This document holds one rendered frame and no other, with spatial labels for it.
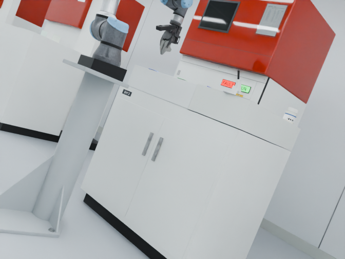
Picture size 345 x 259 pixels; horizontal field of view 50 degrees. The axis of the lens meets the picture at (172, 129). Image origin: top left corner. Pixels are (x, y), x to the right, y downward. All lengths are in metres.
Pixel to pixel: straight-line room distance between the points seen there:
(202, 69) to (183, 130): 0.97
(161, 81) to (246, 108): 0.60
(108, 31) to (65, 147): 0.63
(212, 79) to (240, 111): 0.99
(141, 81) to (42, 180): 0.82
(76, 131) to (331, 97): 2.71
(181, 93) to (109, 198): 0.77
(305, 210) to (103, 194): 2.16
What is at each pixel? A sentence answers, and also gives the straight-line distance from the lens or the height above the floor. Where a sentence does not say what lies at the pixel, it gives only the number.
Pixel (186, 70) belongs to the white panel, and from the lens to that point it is 2.94.
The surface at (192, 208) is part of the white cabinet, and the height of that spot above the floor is 0.37.
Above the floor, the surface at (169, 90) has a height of 0.88.
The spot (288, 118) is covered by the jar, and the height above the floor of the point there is 0.99.
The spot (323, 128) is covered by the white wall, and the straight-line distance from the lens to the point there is 3.89.
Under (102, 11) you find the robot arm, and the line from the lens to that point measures 2.09.
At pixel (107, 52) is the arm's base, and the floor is 0.93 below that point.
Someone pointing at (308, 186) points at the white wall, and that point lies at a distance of 3.85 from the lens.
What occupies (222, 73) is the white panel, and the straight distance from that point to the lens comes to 2.72.
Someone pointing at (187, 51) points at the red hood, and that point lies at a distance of 2.93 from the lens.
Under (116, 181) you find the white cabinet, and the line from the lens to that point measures 2.26.
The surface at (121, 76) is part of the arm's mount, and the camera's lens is 1.93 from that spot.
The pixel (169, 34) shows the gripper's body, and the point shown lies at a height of 1.20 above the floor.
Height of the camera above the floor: 0.79
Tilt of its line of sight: 3 degrees down
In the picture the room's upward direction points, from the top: 22 degrees clockwise
